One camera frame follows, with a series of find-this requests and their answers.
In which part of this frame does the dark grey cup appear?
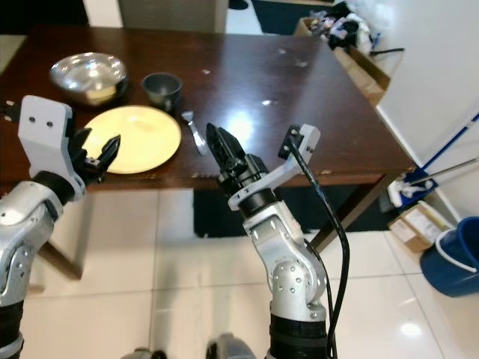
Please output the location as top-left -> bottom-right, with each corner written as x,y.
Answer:
142,72 -> 183,111

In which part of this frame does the grey chair back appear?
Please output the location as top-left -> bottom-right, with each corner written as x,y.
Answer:
118,0 -> 229,34

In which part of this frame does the dark floor rug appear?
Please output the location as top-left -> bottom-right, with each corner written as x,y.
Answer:
251,0 -> 334,17

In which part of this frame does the yellow plate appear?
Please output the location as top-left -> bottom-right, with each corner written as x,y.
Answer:
82,105 -> 183,174

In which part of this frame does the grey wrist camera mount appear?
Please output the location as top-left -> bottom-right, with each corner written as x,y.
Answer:
18,95 -> 85,199
227,123 -> 321,214

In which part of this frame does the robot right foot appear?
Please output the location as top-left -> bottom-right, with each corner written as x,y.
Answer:
208,333 -> 261,359

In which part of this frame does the large open cardboard box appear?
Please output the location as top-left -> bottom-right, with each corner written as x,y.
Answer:
296,15 -> 394,105

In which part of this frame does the white mop with metal handle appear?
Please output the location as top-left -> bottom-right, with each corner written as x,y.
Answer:
388,157 -> 479,212

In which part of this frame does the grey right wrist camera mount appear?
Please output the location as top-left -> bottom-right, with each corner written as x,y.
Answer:
227,123 -> 321,214

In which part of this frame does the black and white clutter pile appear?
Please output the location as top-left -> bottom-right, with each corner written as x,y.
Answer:
311,0 -> 375,53

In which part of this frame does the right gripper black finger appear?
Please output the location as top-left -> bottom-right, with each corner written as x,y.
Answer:
213,126 -> 248,173
206,124 -> 234,177

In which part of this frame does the small cardboard box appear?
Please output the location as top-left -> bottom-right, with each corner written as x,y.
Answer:
393,200 -> 457,253

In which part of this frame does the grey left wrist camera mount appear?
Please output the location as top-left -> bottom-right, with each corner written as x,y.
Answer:
18,95 -> 85,199

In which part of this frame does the silver metal spoon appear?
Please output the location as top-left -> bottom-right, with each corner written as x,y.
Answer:
182,111 -> 209,156

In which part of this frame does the blue plastic bucket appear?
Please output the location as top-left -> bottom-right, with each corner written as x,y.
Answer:
419,217 -> 479,298

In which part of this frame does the dark brown table leg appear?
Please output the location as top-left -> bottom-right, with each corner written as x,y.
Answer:
36,196 -> 85,282
308,178 -> 384,253

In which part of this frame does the blue broom handle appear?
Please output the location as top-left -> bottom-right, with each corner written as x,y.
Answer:
412,111 -> 479,171

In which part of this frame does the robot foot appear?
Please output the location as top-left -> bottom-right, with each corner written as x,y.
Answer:
208,333 -> 261,359
129,347 -> 159,359

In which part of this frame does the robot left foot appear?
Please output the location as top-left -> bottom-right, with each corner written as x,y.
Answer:
129,347 -> 159,359

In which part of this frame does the shiny steel bowl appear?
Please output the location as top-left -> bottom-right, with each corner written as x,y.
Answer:
49,52 -> 128,105

